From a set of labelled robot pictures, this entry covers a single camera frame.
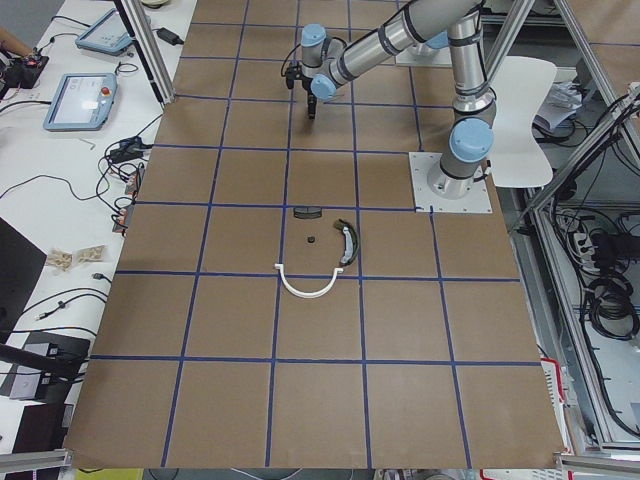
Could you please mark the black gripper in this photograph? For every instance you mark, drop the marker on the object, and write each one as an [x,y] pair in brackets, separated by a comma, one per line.
[312,96]

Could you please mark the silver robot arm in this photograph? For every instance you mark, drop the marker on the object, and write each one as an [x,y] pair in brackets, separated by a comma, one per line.
[328,63]

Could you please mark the dark grey brake pad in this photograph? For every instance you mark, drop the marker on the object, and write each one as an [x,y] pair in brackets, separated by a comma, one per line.
[307,212]

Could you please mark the black power adapter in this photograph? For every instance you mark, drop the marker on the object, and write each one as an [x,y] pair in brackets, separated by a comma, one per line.
[169,36]

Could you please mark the brown paper table mat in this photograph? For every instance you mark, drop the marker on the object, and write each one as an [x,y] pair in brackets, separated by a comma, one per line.
[423,354]

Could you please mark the white chair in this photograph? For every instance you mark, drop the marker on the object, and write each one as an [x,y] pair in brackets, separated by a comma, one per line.
[521,85]

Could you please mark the blue teach pendant far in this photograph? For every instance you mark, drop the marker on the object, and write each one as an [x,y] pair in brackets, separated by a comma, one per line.
[108,35]

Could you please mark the blue teach pendant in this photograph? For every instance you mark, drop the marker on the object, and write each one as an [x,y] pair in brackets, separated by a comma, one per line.
[108,35]
[82,102]

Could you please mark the blue teach pendant near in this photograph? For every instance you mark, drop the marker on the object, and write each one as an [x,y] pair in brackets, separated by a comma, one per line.
[82,102]

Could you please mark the bag of wooden pieces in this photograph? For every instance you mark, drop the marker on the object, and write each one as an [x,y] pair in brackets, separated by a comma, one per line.
[64,261]

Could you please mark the white curved plastic bracket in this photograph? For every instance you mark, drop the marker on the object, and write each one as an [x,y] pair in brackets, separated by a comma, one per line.
[308,288]

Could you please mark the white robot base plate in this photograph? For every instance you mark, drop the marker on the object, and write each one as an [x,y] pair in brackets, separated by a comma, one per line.
[434,192]

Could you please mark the aluminium frame post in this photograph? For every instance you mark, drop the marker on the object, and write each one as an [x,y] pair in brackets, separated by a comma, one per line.
[138,28]

